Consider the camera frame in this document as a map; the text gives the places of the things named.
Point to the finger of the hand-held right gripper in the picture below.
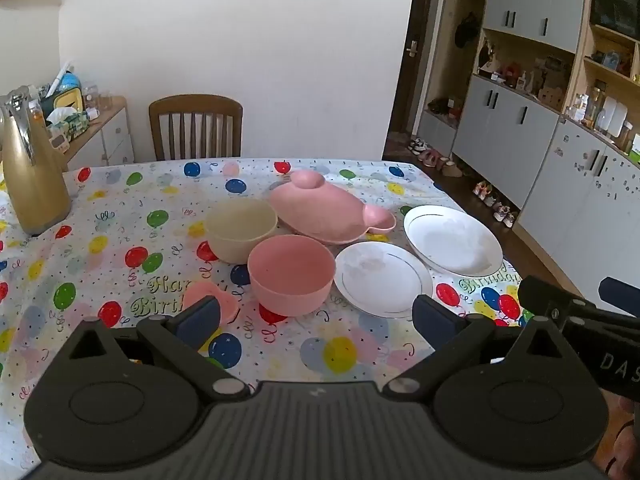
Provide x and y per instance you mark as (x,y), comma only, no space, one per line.
(620,296)
(542,294)

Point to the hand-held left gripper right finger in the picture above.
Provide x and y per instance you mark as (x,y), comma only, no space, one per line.
(434,321)

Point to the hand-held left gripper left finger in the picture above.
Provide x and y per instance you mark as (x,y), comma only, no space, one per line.
(199,321)

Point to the pink heart-shaped dish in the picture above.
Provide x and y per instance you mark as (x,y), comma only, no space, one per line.
(200,291)

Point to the small white plate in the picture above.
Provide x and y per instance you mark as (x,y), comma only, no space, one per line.
(382,280)

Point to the large white plate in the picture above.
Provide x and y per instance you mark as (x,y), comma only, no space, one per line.
(452,240)

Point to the cream bowl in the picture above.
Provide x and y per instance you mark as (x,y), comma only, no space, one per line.
(240,240)

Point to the pink bowl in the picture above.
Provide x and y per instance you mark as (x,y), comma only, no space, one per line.
(292,280)

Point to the pink mouse-shaped plate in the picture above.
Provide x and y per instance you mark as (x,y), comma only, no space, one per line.
(325,210)

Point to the person's right hand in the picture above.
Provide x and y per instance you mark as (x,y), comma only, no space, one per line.
(626,425)

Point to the balloon printed tablecloth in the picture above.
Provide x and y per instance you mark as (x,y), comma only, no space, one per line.
(125,220)

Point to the green and white box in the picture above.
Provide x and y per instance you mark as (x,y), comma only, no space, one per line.
(635,150)

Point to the pile of shoes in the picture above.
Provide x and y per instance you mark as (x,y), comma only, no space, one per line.
(432,152)

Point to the white plastic container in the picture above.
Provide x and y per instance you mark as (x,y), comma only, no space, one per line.
(614,117)

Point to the amber glass jar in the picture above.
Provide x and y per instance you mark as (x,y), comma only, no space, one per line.
(594,110)

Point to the wooden toy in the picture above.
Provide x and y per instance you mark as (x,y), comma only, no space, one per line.
(551,97)

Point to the white wooden-top side cabinet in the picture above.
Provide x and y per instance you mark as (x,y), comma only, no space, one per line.
(107,140)

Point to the gold thermos jug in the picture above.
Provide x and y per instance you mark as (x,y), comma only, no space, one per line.
(36,185)

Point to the brown wooden chair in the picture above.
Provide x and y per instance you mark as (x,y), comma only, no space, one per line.
(195,104)

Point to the green tissue box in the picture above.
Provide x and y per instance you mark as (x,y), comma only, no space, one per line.
(70,124)

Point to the dark wooden door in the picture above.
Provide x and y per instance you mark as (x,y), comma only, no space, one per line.
(412,85)

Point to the clear glass jars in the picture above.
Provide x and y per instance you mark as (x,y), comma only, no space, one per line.
(97,101)

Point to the orange drink bottle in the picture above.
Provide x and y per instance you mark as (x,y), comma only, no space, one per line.
(35,115)

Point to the blue yellow cartoon box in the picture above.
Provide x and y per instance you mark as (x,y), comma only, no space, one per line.
(65,91)

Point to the grey and wood wall cabinet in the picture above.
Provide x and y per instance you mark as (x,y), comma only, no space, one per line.
(510,125)

